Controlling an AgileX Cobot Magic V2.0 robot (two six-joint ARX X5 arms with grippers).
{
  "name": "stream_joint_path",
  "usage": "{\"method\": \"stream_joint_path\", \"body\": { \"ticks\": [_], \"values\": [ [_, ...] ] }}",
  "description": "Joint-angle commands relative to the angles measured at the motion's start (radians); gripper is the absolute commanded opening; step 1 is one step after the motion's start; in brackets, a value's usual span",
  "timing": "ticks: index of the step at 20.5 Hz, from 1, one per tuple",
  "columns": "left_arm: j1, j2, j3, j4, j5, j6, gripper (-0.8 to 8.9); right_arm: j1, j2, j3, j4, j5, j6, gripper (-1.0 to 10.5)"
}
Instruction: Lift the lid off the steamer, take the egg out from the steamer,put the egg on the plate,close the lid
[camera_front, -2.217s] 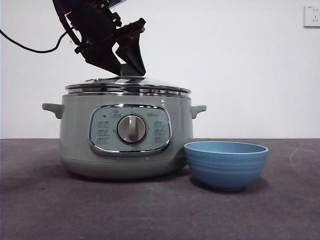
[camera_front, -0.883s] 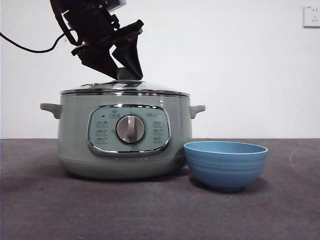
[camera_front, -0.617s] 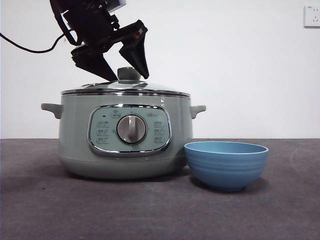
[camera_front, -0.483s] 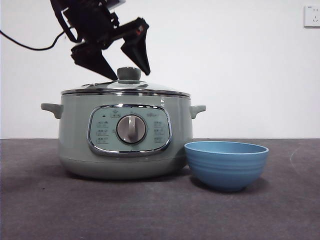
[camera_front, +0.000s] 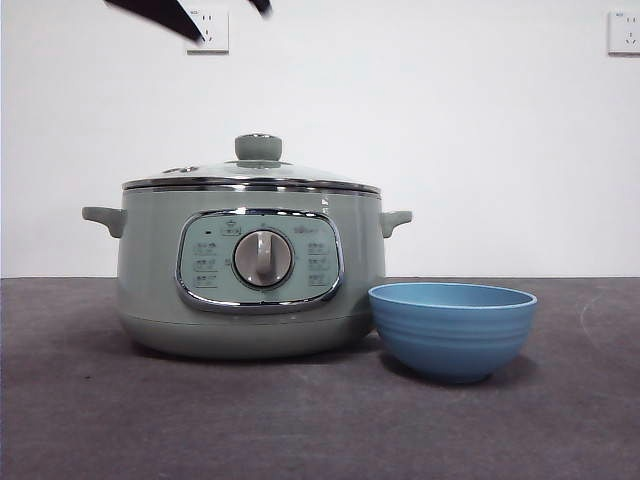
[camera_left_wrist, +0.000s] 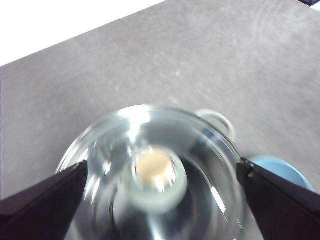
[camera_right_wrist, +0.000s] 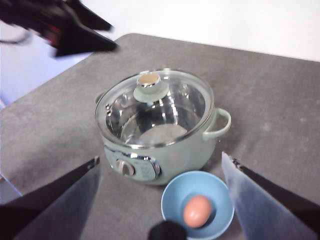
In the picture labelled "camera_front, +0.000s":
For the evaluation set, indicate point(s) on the pale green electric steamer pot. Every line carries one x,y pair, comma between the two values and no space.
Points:
150,280

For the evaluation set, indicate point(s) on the blue ribbed bowl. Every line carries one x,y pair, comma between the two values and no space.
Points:
452,340

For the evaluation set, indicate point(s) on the glass lid with green knob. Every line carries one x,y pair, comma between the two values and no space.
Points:
259,148

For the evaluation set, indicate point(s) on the white wall socket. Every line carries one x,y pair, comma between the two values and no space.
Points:
625,32
217,30

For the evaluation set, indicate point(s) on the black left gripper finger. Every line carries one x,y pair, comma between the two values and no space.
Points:
165,15
262,6

